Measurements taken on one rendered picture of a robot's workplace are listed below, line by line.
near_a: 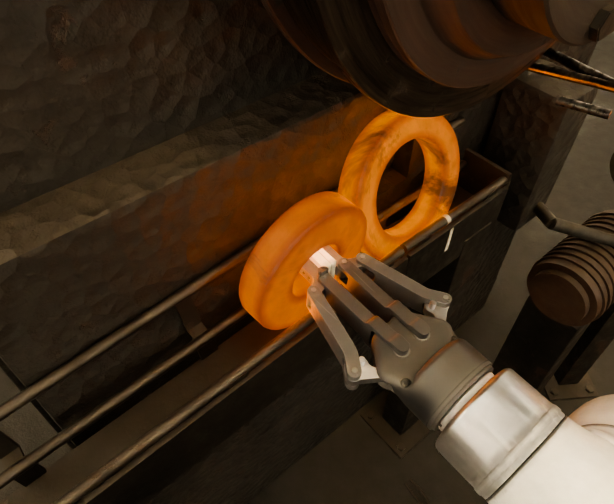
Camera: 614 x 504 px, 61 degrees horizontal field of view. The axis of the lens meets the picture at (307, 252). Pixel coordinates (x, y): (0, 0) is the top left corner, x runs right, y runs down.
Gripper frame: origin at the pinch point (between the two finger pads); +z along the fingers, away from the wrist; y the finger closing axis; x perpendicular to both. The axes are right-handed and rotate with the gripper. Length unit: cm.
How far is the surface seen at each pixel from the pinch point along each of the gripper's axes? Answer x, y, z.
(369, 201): 0.0, 9.9, 1.1
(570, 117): -0.2, 41.3, -4.1
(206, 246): 0.0, -7.4, 6.8
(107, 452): -14.4, -25.1, 1.3
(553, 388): -75, 60, -23
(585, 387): -76, 67, -28
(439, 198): -5.5, 21.5, -0.4
